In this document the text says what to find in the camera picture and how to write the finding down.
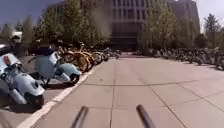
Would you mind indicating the row of yellow bicycles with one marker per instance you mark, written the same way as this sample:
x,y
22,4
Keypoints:
x,y
80,58

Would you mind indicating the pale concrete slab pavement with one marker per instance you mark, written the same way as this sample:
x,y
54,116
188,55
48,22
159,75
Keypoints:
x,y
140,83

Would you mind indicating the large dark glass building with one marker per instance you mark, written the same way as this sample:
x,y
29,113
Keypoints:
x,y
126,23

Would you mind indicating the group of trees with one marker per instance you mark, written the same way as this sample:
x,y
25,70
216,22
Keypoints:
x,y
161,23
73,23

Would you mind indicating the pale blue scooter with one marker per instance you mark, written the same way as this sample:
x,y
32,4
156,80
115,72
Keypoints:
x,y
55,65
20,83

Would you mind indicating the robot's own part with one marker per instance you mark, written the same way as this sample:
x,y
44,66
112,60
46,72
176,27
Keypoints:
x,y
145,116
80,118

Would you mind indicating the tree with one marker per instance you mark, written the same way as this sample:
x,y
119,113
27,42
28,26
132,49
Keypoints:
x,y
211,30

